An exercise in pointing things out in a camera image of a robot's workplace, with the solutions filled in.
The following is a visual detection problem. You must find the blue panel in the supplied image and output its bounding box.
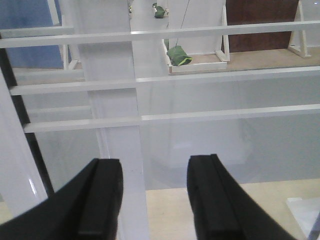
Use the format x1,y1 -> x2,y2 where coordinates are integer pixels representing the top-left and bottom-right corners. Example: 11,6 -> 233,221
0,0 -> 63,69

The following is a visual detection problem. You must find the far green sandbag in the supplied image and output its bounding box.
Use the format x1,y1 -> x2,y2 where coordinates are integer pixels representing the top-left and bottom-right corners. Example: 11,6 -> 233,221
152,2 -> 169,19

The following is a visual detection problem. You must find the brown wooden door panel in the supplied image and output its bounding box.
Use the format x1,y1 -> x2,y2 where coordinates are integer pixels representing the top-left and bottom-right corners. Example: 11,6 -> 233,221
221,0 -> 300,54

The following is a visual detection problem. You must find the white framed wooden tray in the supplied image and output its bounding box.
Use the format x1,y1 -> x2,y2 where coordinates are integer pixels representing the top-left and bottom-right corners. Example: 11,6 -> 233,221
161,39 -> 228,75

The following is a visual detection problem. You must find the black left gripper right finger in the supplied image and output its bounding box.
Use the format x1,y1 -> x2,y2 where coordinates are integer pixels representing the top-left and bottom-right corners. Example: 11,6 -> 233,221
187,154 -> 305,240

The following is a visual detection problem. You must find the green sandbag with yellow edge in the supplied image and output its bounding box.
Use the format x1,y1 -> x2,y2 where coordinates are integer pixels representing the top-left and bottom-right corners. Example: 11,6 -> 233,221
166,45 -> 193,66

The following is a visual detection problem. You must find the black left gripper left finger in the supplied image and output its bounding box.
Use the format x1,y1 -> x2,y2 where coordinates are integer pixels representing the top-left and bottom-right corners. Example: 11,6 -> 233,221
0,158 -> 124,240

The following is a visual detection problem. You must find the light wooden base platform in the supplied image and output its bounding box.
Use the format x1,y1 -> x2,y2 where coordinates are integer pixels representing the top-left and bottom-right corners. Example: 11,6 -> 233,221
146,174 -> 320,240

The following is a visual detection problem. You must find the white framed transparent sliding door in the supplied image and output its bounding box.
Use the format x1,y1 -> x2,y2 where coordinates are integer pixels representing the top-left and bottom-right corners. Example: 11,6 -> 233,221
0,20 -> 320,240

